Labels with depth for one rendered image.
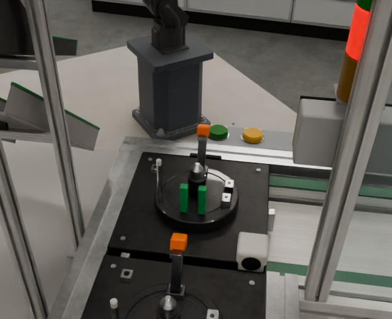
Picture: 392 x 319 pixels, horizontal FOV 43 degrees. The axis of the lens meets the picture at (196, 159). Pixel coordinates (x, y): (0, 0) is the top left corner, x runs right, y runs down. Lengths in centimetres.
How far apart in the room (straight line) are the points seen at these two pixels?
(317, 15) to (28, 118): 324
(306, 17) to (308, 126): 327
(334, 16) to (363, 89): 330
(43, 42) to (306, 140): 35
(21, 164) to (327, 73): 257
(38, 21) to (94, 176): 48
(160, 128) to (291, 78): 222
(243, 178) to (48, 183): 42
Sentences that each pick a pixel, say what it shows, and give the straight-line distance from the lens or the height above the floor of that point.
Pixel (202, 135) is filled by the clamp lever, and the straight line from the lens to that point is 81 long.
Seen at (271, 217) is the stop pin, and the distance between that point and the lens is 83.
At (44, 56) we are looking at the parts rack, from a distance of 68.
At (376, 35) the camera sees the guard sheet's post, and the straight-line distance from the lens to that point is 49.
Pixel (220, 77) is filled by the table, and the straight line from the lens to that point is 142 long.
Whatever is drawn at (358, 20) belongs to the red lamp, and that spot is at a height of 135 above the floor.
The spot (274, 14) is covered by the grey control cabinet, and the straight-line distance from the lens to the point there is 383.
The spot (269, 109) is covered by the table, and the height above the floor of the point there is 86.
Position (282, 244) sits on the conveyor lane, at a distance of 85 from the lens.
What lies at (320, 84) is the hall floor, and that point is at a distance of 326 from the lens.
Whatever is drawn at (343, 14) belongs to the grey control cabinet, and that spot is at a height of 21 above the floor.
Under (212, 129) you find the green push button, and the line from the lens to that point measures 99.
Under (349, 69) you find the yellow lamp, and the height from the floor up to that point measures 130.
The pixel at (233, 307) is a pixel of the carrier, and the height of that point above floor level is 97.
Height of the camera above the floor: 153
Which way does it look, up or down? 38 degrees down
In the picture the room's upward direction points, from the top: 1 degrees clockwise
